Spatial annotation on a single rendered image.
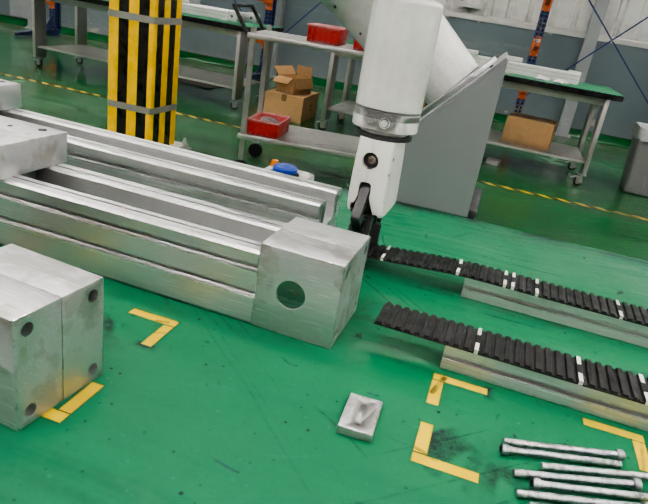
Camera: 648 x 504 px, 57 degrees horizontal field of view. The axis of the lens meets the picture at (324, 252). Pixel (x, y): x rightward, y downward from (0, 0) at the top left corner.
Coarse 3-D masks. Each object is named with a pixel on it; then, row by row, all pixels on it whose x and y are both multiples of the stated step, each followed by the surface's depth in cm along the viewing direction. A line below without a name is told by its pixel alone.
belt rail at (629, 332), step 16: (464, 288) 78; (480, 288) 78; (496, 288) 77; (496, 304) 78; (512, 304) 77; (528, 304) 77; (544, 304) 76; (560, 304) 75; (560, 320) 76; (576, 320) 75; (592, 320) 75; (608, 320) 74; (608, 336) 74; (624, 336) 74; (640, 336) 73
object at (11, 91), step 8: (0, 80) 99; (0, 88) 95; (8, 88) 97; (16, 88) 98; (0, 96) 96; (8, 96) 97; (16, 96) 99; (0, 104) 96; (8, 104) 98; (16, 104) 99
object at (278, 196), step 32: (64, 128) 95; (96, 128) 96; (96, 160) 88; (128, 160) 85; (160, 160) 85; (192, 160) 90; (224, 160) 90; (192, 192) 83; (224, 192) 83; (256, 192) 80; (288, 192) 80; (320, 192) 85
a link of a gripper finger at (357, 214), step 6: (366, 186) 75; (360, 192) 75; (366, 192) 75; (360, 198) 75; (366, 198) 75; (360, 204) 75; (366, 204) 76; (354, 210) 74; (360, 210) 74; (354, 216) 74; (360, 216) 74; (354, 222) 75; (360, 222) 75
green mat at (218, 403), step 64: (448, 256) 92; (512, 256) 96; (576, 256) 101; (128, 320) 61; (192, 320) 63; (448, 320) 72; (512, 320) 75; (128, 384) 52; (192, 384) 53; (256, 384) 55; (320, 384) 56; (384, 384) 58; (448, 384) 59; (0, 448) 43; (64, 448) 44; (128, 448) 45; (192, 448) 46; (256, 448) 47; (320, 448) 48; (384, 448) 49; (448, 448) 50
